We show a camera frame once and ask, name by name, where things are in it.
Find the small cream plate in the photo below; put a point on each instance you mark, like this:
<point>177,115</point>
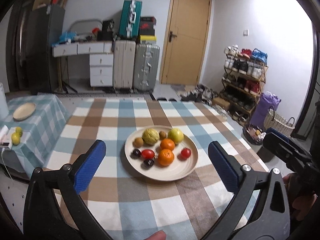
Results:
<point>24,111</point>

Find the teal suitcase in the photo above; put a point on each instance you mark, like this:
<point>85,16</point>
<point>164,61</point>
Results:
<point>130,18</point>

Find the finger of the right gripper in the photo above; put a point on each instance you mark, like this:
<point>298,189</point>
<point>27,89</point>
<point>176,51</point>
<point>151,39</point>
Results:
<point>285,149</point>
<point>277,131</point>

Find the white humidifier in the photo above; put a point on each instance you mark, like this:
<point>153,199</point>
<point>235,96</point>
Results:
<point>3,103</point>

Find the brown kiwi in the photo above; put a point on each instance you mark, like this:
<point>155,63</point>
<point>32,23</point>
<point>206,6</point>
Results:
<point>162,135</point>
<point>138,142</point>

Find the large cream plate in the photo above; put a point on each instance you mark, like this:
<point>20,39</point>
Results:
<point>180,168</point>

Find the brown kiwi right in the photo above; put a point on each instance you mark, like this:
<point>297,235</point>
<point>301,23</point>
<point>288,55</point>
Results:
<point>162,135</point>

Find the dark plum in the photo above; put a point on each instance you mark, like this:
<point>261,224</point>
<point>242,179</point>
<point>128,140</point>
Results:
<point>136,153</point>
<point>148,163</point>

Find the bumpy yellow-green citrus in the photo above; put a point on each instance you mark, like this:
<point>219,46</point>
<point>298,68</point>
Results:
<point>150,136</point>

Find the green lemon on side table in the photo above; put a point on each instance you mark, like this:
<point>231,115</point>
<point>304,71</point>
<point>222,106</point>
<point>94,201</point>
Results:
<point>15,138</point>

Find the red tomato round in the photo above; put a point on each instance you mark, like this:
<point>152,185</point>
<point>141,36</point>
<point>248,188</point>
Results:
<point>185,153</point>

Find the purple bag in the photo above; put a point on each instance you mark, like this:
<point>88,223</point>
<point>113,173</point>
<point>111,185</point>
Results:
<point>267,100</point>

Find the silver suitcase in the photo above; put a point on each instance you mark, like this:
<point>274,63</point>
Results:
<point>145,67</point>

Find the brown kiwi left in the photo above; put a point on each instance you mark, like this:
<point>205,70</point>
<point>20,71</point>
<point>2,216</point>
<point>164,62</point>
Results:
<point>138,142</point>

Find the orange mandarin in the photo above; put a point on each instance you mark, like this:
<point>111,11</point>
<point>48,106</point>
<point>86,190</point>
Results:
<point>165,157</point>
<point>167,144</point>

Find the dark plum upper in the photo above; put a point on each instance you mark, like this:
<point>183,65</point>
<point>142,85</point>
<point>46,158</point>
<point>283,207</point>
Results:
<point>136,153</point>

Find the teal checkered side tablecloth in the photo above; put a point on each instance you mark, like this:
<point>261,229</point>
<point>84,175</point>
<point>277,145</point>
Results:
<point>41,131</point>

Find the yellow black shoebox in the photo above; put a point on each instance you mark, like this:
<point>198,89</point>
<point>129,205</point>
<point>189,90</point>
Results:
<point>148,39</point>

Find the white drawer desk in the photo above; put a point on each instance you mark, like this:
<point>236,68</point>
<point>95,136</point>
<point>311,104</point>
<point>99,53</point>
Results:
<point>88,61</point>

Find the white power bank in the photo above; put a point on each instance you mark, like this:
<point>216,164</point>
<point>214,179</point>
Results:
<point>5,137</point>

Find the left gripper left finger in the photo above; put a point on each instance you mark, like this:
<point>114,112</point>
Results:
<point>53,206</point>

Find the brown blue checkered tablecloth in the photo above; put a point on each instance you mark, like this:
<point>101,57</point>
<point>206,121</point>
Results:
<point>131,201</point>

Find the red tomato oblong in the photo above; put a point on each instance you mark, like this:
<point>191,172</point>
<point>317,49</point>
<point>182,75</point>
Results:
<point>148,154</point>

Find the woven basket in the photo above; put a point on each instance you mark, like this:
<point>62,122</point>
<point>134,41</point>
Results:
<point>279,123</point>

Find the wooden door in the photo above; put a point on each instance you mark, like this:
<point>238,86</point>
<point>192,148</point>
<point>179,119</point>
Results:
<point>185,41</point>

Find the dark plum lower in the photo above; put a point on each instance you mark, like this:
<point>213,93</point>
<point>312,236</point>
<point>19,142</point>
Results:
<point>148,163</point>

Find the black refrigerator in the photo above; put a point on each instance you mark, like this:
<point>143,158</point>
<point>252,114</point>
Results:
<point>30,64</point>

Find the beige suitcase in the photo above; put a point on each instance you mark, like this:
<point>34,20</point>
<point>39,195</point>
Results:
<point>123,64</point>

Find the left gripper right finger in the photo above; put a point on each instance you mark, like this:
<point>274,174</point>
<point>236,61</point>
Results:
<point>259,208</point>

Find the operator hand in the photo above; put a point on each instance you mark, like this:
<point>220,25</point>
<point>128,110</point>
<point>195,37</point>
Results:
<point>159,235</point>

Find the wooden shoe rack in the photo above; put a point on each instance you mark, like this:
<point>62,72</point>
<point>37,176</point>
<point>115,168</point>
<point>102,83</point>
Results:
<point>243,81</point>

